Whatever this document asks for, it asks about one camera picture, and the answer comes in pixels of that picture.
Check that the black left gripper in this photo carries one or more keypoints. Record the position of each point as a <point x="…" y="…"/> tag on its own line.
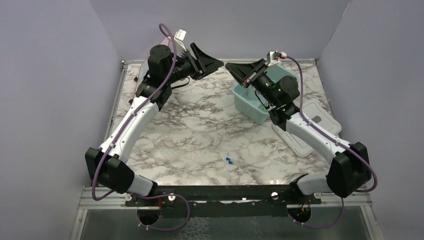
<point x="202" y="64"/>

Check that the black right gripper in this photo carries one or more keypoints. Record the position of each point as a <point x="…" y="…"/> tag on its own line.
<point x="246" y="73"/>

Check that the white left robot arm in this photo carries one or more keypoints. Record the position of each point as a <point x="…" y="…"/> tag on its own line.
<point x="106" y="164"/>

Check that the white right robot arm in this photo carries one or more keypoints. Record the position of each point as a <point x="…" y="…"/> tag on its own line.
<point x="349" y="166"/>

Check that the teal plastic bin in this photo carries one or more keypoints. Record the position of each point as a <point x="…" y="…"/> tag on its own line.
<point x="246" y="102"/>

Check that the pink framed whiteboard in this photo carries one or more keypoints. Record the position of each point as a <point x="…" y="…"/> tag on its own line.
<point x="144" y="66"/>

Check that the white bin lid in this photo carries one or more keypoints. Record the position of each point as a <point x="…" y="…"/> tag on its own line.
<point x="303" y="139"/>

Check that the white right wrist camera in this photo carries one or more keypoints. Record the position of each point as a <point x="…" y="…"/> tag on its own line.
<point x="274" y="57"/>

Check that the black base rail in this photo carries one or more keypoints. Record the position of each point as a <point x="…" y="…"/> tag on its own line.
<point x="215" y="201"/>

